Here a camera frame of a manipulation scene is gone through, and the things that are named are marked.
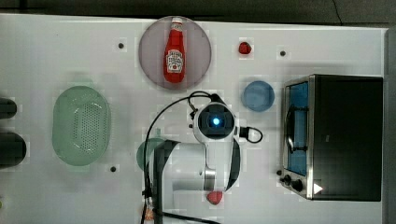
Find black short loop cable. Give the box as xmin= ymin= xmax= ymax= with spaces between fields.
xmin=238 ymin=125 xmax=264 ymax=145

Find red ketchup bottle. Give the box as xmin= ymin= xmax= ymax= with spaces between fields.
xmin=163 ymin=18 xmax=186 ymax=83

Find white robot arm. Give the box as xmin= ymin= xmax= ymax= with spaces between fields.
xmin=144 ymin=93 xmax=241 ymax=224

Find green plastic colander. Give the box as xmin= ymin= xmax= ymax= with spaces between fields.
xmin=52 ymin=86 xmax=111 ymax=166

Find green pot with handle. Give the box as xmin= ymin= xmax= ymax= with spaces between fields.
xmin=136 ymin=128 xmax=165 ymax=170

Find grey round plate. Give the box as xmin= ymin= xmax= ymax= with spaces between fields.
xmin=138 ymin=16 xmax=212 ymax=90

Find red tomato toy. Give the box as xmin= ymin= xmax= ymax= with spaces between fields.
xmin=206 ymin=191 xmax=223 ymax=205

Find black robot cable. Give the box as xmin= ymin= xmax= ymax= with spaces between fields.
xmin=139 ymin=91 xmax=220 ymax=224

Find blue plastic cup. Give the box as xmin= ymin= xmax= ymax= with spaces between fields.
xmin=241 ymin=80 xmax=275 ymax=112

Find small red strawberry toy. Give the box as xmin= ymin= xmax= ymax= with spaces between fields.
xmin=238 ymin=42 xmax=252 ymax=55

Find silver black toaster oven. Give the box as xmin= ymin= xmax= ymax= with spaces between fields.
xmin=277 ymin=75 xmax=384 ymax=202

